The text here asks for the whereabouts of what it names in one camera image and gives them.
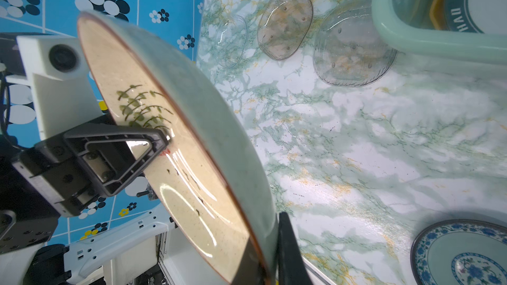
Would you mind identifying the brownish clear glass plate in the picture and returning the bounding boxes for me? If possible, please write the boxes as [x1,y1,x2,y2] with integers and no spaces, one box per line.
[257,0,314,61]

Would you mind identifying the light green plastic bin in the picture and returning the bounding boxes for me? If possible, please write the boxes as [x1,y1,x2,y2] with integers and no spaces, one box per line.
[372,0,506,71]

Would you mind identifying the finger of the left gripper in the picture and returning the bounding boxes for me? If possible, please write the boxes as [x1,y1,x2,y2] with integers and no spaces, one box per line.
[63,123,170,197]

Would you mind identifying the blue patterned plate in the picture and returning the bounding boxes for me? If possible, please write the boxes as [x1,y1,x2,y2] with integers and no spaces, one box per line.
[411,219,506,285]

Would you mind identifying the greenish clear glass plate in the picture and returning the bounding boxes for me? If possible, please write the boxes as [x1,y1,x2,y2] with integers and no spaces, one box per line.
[313,0,397,87]

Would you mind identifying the beige bamboo pattern plate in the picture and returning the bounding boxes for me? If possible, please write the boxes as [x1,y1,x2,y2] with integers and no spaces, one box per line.
[77,11,278,284]

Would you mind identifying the yellow polka dot plate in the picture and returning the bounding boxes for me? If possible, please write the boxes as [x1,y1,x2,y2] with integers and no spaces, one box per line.
[429,0,449,30]

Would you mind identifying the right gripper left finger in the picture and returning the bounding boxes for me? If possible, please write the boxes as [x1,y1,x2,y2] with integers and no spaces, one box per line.
[231,241,264,285]

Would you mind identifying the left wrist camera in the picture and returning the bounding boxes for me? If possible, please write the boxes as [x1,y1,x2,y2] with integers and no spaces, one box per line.
[17,34,102,140]

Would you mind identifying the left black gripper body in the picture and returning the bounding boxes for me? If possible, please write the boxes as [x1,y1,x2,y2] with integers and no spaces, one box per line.
[1,114,114,253]

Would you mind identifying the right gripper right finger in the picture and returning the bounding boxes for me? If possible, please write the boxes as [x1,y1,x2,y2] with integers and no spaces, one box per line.
[277,212,312,285]

